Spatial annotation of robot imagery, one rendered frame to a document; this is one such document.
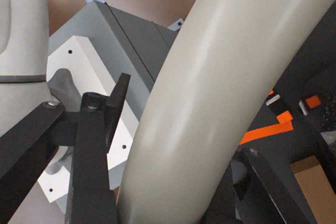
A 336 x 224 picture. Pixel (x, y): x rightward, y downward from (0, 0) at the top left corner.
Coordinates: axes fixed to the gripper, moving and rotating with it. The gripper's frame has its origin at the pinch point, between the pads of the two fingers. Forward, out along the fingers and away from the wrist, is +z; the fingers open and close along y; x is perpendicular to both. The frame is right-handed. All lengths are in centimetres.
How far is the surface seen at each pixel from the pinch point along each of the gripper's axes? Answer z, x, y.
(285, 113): 91, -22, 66
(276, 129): 94, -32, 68
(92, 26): 44.9, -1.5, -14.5
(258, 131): 97, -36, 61
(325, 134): 42, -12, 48
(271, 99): 96, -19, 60
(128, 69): 40.2, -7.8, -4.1
